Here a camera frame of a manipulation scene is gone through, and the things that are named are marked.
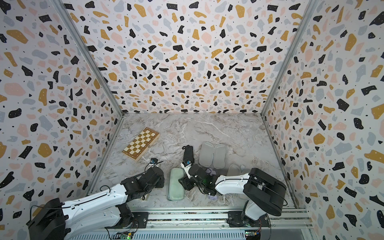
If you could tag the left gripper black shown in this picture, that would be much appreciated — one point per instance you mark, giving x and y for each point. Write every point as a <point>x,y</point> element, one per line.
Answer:
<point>162,182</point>

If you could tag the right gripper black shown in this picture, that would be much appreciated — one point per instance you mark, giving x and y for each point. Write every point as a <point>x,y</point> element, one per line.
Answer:
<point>185,182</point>

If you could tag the mint green zippered sleeve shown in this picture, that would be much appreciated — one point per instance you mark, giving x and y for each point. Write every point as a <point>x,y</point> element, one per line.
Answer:
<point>176,192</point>

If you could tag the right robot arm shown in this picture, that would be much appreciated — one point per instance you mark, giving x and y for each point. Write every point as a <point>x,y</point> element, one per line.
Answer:
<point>266,194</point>

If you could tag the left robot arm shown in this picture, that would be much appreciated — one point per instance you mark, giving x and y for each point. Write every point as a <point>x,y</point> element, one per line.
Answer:
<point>59,220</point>

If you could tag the lilac folded umbrella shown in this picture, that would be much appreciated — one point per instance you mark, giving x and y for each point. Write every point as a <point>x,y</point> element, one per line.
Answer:
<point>212,173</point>

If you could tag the black folded umbrella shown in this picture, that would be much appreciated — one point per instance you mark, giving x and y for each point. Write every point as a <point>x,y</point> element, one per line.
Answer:
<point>188,157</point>

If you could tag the wooden chessboard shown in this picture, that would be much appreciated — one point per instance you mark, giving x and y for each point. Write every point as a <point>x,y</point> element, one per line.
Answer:
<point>140,144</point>

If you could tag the grey open sleeve right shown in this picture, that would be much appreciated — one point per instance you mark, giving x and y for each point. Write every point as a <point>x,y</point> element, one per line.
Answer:
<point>236,170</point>

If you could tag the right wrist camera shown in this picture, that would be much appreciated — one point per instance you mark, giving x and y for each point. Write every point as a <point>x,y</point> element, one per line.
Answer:
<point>186,167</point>

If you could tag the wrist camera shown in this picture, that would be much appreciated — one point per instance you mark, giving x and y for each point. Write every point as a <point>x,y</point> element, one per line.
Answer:
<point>153,161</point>
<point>186,167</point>

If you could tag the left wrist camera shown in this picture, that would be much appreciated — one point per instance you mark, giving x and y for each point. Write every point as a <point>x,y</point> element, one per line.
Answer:
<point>153,161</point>

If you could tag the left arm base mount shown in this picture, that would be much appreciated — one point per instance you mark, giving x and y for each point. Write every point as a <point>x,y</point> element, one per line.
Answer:
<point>136,220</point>

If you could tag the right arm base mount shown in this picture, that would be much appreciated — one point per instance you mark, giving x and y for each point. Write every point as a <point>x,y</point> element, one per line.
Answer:
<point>237,219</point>

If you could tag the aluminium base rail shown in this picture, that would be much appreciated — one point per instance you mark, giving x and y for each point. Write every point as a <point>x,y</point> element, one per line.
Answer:
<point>208,224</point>

